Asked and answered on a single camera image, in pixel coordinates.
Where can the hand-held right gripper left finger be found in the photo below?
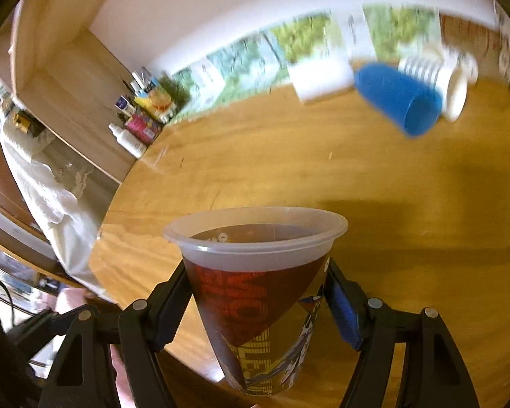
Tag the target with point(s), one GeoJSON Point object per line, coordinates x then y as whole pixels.
{"type": "Point", "coordinates": [166, 315]}

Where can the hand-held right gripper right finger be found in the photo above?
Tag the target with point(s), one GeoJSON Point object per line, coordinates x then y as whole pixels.
{"type": "Point", "coordinates": [345, 311]}

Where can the clear printed plastic cup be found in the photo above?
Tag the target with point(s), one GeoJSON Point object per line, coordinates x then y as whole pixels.
{"type": "Point", "coordinates": [255, 306]}

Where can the blue plastic cup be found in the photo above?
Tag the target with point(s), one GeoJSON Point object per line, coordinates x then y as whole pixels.
{"type": "Point", "coordinates": [401, 97]}

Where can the white lace cloth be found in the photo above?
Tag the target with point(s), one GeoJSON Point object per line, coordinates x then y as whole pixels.
{"type": "Point", "coordinates": [55, 191]}

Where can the white dropper bottle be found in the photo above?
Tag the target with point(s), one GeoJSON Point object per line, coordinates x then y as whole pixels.
{"type": "Point", "coordinates": [127, 139]}

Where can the pink printed box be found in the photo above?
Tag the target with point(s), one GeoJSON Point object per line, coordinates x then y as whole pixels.
{"type": "Point", "coordinates": [143, 126]}

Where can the small blue white box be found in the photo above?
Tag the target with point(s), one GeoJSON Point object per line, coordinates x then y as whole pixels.
{"type": "Point", "coordinates": [125, 105]}

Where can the yellow snack packet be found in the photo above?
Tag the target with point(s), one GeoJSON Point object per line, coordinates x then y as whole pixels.
{"type": "Point", "coordinates": [156, 101]}

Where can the white ribbed jar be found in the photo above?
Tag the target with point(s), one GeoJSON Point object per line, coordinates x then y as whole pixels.
{"type": "Point", "coordinates": [440, 81]}

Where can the wooden shelf unit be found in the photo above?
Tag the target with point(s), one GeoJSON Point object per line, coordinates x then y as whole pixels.
{"type": "Point", "coordinates": [63, 80]}

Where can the landscape wall poster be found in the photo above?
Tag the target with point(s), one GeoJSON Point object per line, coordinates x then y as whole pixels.
{"type": "Point", "coordinates": [310, 46]}

